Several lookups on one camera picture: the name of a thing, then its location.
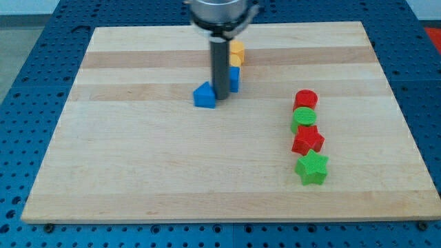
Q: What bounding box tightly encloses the blue triangular prism block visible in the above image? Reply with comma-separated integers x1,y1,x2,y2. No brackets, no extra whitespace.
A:
193,81,216,109

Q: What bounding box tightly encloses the light wooden board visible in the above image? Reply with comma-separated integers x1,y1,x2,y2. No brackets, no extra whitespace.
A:
21,21,440,224

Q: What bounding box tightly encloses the red cylinder block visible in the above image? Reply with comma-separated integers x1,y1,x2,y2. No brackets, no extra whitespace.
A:
292,89,318,111

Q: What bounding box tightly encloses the yellow cylinder block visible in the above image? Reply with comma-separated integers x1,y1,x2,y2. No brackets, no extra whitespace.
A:
229,54,242,68

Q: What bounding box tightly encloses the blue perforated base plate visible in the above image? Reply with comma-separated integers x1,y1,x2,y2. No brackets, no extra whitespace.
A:
1,0,440,247

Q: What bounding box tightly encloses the green cylinder block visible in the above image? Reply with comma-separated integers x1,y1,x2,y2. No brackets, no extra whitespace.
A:
290,107,316,134

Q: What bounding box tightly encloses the green star block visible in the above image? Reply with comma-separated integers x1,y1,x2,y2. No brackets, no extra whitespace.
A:
294,149,329,185

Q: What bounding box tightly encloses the red star block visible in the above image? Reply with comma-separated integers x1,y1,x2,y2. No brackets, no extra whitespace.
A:
291,125,325,156

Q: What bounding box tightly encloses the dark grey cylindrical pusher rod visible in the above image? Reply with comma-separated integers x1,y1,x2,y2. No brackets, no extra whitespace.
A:
209,37,229,100

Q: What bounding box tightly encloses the blue cube block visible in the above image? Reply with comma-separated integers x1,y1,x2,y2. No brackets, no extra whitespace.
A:
229,67,240,92

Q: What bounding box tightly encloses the yellow hexagon block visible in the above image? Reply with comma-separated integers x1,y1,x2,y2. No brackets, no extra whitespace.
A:
229,40,245,64

